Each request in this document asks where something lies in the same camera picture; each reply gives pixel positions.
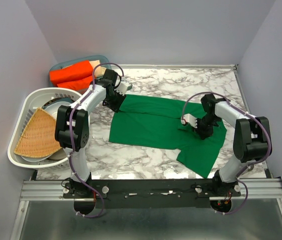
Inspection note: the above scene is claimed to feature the blue plastic bin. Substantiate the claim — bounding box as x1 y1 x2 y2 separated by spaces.
48 54 112 87

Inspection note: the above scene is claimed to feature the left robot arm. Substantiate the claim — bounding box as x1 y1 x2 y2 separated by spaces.
55 68 132 198

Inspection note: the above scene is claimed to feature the beige plate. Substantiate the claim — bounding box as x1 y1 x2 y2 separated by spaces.
47 148 67 161

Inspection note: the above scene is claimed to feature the white bowl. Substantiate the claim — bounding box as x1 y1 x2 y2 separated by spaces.
42 103 62 119

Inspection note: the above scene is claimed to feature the dark teal plate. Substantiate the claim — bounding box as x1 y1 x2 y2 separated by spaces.
41 97 74 110

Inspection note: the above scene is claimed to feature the small metal cup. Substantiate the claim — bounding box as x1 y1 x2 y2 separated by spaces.
248 165 254 172

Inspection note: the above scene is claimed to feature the rolled orange t-shirt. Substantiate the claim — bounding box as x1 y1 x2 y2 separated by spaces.
49 60 93 85
57 75 93 91

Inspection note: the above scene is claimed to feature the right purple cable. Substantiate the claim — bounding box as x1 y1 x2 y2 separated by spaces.
180 91 273 216

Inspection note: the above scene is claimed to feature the rolled beige t-shirt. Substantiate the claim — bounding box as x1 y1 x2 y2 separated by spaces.
89 60 107 78

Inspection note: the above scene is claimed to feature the upper rolled orange t-shirt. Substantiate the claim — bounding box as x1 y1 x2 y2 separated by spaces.
49 60 93 85

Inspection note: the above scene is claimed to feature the white plastic basket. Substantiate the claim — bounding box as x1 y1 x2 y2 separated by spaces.
7 87 82 171

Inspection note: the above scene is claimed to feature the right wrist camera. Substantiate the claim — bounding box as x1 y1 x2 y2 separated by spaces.
180 113 198 129

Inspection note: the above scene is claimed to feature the wicker fan-shaped tray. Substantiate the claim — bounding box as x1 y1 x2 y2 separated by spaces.
14 107 61 159

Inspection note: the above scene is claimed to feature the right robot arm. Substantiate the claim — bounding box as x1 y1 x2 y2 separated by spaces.
194 93 272 196

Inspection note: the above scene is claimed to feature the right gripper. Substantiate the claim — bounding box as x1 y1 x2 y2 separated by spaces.
191 114 220 140

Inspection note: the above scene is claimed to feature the lower rolled orange t-shirt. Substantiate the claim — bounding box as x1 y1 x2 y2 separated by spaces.
57 75 93 91

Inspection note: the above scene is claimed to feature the black mounting base plate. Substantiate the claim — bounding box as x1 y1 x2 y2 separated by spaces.
62 178 241 209

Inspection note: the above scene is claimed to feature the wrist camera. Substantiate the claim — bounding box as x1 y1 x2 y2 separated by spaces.
180 113 198 129
115 81 133 96

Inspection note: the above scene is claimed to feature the green t-shirt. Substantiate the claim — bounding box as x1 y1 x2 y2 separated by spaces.
109 94 227 178

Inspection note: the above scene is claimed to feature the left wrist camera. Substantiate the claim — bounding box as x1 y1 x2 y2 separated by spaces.
115 81 133 96

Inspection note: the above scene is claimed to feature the aluminium rail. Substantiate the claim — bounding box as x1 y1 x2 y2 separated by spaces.
20 178 282 201

